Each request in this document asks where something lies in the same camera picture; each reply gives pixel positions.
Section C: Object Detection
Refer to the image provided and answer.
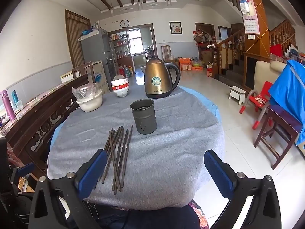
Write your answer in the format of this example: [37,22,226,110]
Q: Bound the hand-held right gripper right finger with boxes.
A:
[204,149,284,229]

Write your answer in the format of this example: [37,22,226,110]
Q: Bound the brown wooden chair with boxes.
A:
[71,61,94,80]

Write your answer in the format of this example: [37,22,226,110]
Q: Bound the brown door curtain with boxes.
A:
[65,10,91,68]

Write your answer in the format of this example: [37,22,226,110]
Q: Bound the dark trousers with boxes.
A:
[91,202,199,229]

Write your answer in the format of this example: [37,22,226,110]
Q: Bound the carved dark wooden bench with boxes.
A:
[5,74,89,180]

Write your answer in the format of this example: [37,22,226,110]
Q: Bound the red banded white bowl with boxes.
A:
[112,88,129,98]
[111,81,130,90]

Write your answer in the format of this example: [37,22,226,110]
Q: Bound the cream sofa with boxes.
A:
[254,61,288,102]

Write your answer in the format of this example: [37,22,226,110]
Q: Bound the orange cardboard box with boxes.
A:
[179,58,192,71]

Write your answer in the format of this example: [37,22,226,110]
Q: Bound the grey tablecloth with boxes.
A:
[47,83,226,208]

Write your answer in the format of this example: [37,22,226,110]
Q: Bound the tall back wooden chair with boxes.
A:
[161,45,176,62]

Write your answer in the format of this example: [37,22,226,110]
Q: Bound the bronze electric kettle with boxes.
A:
[144,56,181,99]

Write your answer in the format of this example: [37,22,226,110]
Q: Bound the white chest freezer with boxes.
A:
[60,62,110,93]

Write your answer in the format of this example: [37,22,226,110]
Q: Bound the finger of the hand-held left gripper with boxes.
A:
[11,162,34,184]

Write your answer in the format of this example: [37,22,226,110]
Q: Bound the white plastic basin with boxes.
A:
[76,90,103,112]

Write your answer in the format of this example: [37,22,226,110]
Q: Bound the small white stool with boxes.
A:
[229,86,247,105]

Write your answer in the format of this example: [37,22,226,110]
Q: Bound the floral fabric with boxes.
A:
[187,200,209,229]

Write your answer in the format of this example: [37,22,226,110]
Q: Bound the framed wall picture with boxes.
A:
[169,21,183,34]

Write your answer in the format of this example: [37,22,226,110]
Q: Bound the pink wall calendar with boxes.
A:
[242,0,261,34]

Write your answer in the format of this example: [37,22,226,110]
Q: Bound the red child chair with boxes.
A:
[239,81,274,130]

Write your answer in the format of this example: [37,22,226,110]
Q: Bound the grey refrigerator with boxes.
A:
[80,29,118,91]

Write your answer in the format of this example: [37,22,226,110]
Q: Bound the pile of dark chopsticks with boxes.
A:
[94,125,134,195]

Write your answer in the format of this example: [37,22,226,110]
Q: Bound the wooden staircase railing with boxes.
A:
[213,19,296,79]

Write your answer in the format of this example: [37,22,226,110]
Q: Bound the blue jacket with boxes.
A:
[268,60,305,145]

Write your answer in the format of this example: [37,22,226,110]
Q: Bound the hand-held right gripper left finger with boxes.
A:
[28,149,108,229]

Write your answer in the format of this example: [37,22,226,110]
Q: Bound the pink thermos bottle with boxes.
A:
[2,89,16,122]

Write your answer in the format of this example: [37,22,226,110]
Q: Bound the blue under cloth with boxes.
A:
[49,86,220,153]

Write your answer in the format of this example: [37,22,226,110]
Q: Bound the floral printed table cover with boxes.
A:
[25,85,71,106]

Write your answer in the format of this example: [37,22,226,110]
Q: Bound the dark metal utensil holder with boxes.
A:
[130,99,158,135]

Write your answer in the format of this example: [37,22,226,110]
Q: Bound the shelf with bottles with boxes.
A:
[110,31,128,60]

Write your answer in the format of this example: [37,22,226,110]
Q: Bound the dark wooden stool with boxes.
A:
[253,105,303,170]

